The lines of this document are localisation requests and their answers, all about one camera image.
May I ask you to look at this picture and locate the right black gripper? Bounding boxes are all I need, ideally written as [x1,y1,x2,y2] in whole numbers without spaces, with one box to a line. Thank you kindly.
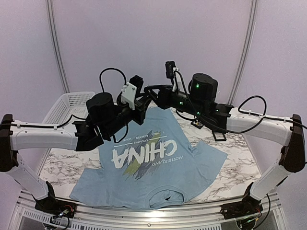
[144,85,205,118]

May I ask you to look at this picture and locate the light blue printed t-shirt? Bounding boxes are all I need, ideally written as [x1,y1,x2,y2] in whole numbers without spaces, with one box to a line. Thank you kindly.
[70,108,227,209]

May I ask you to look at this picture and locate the white perforated plastic basket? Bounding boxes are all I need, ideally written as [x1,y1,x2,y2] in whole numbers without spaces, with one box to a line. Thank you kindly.
[42,92,95,124]

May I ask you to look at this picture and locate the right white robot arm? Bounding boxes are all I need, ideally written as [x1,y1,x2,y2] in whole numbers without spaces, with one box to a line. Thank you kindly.
[144,73,306,215]

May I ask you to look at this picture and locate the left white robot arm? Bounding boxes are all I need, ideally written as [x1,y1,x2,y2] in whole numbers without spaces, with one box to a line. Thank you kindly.
[0,75,148,213]

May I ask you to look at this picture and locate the open black brooch box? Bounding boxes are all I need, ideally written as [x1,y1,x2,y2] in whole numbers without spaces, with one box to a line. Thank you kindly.
[190,119,204,129]

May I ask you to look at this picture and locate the black square box lid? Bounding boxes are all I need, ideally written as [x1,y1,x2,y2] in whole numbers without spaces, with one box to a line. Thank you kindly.
[212,131,226,142]

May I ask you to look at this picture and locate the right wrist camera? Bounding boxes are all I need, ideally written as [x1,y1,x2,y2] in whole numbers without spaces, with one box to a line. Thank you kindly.
[165,61,179,92]

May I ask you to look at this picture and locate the right wall aluminium profile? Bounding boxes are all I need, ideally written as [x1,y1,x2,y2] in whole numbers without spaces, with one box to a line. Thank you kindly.
[227,0,259,105]

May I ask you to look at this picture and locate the wall aluminium profile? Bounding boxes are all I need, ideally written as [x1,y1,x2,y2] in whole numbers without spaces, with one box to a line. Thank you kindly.
[46,0,70,93]
[227,0,259,105]

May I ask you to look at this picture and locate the left wall aluminium profile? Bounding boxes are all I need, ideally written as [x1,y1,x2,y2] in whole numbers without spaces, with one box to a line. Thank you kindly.
[46,0,70,93]

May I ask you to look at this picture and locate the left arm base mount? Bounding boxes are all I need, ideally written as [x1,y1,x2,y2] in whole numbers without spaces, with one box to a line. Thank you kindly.
[33,182,76,219]

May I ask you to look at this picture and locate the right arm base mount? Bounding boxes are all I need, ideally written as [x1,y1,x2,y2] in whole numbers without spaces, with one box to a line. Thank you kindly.
[220,183,263,219]

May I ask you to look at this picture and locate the aluminium front rail frame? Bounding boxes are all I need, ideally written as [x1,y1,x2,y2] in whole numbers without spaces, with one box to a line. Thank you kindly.
[9,189,286,230]

